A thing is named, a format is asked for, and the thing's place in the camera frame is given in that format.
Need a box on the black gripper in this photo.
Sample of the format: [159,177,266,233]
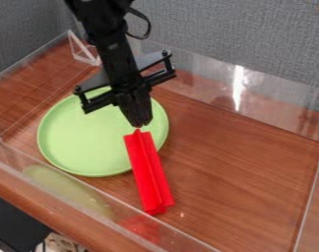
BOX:
[74,40,176,128]

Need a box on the green round plate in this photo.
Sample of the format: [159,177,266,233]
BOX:
[37,87,171,178]

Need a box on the red cross-shaped bar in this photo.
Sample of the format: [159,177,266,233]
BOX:
[124,129,175,216]

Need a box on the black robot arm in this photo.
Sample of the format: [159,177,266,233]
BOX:
[64,0,176,128]

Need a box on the clear acrylic corner bracket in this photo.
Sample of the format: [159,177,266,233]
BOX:
[68,30,103,66]

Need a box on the black cable loop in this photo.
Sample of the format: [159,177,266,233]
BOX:
[124,7,152,41]

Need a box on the clear acrylic enclosure wall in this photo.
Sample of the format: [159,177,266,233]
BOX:
[0,36,319,252]

